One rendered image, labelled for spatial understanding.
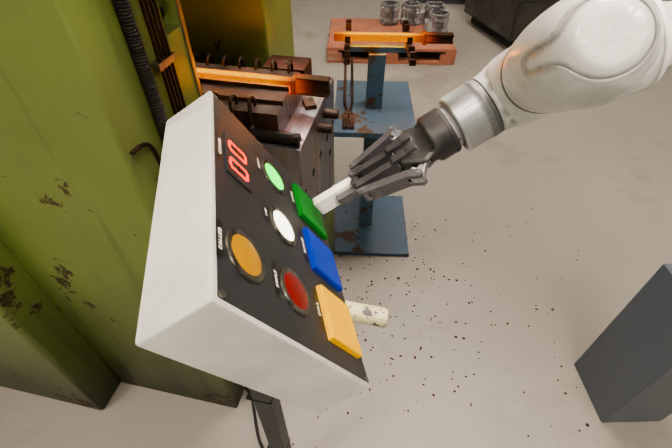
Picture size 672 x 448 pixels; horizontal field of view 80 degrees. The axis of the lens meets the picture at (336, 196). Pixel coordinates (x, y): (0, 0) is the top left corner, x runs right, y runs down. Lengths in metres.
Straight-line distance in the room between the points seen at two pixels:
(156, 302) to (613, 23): 0.45
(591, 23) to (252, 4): 0.97
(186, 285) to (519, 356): 1.53
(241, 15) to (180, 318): 1.04
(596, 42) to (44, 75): 0.67
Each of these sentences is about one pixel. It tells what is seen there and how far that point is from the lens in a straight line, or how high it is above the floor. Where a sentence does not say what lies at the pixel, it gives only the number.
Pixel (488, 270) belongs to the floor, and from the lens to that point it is 1.95.
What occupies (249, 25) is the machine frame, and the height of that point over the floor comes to 1.05.
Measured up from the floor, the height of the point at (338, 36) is 0.94.
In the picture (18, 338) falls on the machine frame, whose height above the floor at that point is 0.50.
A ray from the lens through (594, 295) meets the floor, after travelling 2.07.
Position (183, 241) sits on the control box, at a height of 1.19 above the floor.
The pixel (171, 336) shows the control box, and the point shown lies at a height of 1.16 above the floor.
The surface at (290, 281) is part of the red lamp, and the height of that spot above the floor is 1.10.
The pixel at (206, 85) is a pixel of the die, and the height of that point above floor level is 0.99.
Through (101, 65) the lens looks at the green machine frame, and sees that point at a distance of 0.68.
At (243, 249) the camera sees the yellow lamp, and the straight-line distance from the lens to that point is 0.39.
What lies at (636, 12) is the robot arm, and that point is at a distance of 0.44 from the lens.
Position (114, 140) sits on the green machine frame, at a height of 1.11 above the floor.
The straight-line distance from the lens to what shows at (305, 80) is 1.00.
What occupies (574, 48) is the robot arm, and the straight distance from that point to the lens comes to 0.42.
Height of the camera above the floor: 1.46
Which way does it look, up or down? 42 degrees down
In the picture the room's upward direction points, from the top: straight up
